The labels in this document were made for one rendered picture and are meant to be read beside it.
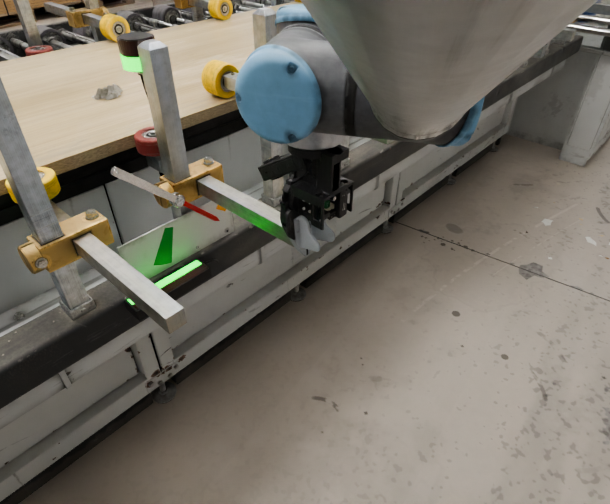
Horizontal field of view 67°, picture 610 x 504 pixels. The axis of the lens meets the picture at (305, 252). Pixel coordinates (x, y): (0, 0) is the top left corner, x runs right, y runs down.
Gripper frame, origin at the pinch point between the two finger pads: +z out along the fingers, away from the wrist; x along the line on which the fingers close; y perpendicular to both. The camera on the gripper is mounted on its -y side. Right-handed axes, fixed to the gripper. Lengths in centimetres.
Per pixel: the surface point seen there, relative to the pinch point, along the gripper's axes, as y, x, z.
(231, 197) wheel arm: -16.5, -1.2, -3.5
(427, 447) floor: 20, 32, 83
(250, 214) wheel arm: -11.0, -1.6, -2.4
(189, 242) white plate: -26.3, -5.8, 9.2
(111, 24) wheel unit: -114, 32, -14
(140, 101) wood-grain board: -61, 9, -8
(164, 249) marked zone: -26.3, -11.5, 7.7
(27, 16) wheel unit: -136, 15, -16
